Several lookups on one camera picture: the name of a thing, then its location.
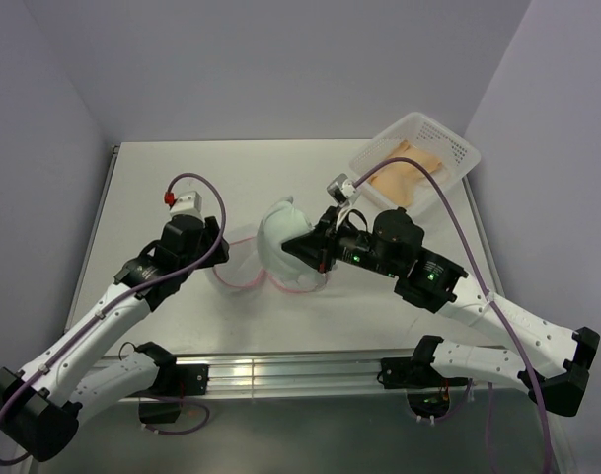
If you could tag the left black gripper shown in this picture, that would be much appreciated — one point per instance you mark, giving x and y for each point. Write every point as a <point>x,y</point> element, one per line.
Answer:
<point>210,231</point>

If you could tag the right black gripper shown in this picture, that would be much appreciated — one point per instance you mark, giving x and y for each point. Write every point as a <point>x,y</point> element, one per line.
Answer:
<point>318,247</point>

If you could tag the white mesh laundry bag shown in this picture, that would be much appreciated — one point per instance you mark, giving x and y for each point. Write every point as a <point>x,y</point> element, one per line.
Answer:
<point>244,271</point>

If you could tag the beige bra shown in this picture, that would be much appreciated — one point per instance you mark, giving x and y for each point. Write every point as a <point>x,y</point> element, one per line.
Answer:
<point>401,184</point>

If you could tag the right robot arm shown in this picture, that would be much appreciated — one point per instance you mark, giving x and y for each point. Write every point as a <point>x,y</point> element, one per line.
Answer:
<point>539,358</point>

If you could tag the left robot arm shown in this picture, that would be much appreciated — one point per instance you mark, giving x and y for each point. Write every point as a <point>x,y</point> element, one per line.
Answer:
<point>43,404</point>

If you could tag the white plastic basket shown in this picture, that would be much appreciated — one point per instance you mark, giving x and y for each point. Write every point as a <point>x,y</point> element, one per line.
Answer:
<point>446,156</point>

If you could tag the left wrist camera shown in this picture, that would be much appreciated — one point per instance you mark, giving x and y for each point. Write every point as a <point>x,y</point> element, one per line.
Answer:
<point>185,204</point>

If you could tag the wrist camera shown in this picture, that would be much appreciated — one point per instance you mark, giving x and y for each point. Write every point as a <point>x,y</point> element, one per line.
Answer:
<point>185,204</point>
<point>342,190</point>

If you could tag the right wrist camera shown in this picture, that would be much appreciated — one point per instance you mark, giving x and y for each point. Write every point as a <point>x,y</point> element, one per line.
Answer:
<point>342,190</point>

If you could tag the aluminium table frame rail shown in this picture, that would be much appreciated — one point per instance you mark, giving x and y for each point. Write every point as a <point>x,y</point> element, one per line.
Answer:
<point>294,375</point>

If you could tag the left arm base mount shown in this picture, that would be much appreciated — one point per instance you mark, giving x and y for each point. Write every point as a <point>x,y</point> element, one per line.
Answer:
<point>182,381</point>

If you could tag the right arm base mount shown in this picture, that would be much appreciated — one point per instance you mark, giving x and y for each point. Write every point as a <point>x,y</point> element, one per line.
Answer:
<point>431,398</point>

